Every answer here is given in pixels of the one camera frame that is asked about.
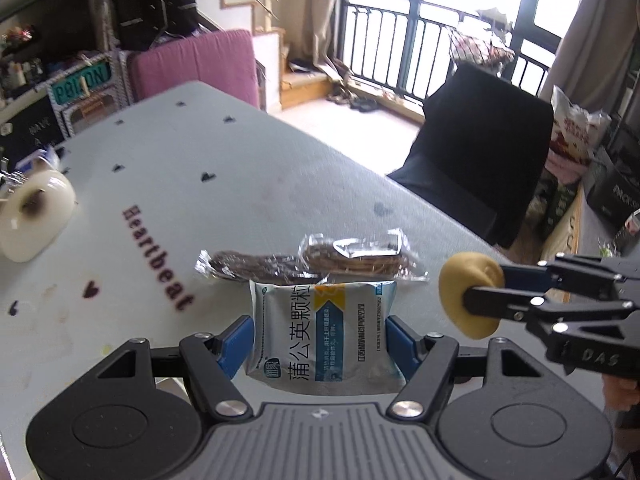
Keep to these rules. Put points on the clear wrapped brown biscuits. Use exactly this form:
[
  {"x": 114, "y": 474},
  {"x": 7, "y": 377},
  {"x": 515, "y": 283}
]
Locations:
[{"x": 365, "y": 257}]

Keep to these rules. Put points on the pairs of shoes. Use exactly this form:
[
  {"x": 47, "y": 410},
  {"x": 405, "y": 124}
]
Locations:
[{"x": 352, "y": 99}]

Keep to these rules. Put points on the clear packet dark brown hairband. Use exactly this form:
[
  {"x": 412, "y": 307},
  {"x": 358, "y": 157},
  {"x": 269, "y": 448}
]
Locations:
[{"x": 250, "y": 265}]

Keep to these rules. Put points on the pink cushioned chair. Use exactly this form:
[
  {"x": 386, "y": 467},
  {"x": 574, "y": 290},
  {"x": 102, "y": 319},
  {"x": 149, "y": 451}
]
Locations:
[{"x": 200, "y": 67}]

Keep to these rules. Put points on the white plastic bag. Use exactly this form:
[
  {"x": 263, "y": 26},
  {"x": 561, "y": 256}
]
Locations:
[{"x": 577, "y": 125}]

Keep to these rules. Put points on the black office chair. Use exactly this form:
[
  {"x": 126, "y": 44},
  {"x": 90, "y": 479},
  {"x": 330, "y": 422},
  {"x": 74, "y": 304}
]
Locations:
[{"x": 480, "y": 150}]

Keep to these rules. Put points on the black balcony railing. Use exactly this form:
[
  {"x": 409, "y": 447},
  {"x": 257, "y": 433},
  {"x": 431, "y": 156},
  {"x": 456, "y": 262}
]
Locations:
[{"x": 425, "y": 45}]

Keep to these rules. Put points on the grey-beige curtain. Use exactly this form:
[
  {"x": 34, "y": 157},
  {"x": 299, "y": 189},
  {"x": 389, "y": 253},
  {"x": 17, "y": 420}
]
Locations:
[{"x": 595, "y": 30}]

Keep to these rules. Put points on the person's right hand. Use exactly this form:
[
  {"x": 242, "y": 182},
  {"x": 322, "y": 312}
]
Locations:
[{"x": 622, "y": 397}]

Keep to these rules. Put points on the patterned cloth bundle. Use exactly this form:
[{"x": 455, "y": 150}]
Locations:
[{"x": 480, "y": 45}]

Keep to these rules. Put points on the black letter board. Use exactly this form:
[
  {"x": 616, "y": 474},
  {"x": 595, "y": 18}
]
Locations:
[{"x": 30, "y": 135}]

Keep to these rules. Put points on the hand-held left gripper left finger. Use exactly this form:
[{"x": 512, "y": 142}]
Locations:
[{"x": 235, "y": 345}]

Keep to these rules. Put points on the black vest white trim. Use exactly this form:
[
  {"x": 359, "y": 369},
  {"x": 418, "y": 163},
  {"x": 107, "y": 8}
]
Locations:
[{"x": 155, "y": 0}]

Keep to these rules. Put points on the white and blue sachet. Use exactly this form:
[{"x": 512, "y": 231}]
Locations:
[{"x": 325, "y": 340}]

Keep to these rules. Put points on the teal sign plate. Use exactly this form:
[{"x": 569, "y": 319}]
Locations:
[{"x": 80, "y": 85}]

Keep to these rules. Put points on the beige curtain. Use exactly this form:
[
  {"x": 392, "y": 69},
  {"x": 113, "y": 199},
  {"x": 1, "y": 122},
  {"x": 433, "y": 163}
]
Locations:
[{"x": 327, "y": 10}]

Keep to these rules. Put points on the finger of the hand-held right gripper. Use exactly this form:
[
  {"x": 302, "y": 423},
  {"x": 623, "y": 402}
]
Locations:
[
  {"x": 525, "y": 278},
  {"x": 500, "y": 302}
]

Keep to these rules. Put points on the black cardboard box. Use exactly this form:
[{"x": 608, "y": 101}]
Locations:
[{"x": 617, "y": 185}]

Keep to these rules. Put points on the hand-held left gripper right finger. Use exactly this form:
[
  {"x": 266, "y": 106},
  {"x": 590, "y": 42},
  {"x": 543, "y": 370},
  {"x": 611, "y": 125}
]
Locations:
[{"x": 404, "y": 349}]

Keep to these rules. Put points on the yellow doughnut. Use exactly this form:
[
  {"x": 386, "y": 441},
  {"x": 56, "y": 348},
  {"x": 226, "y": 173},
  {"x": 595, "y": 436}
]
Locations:
[{"x": 467, "y": 285}]

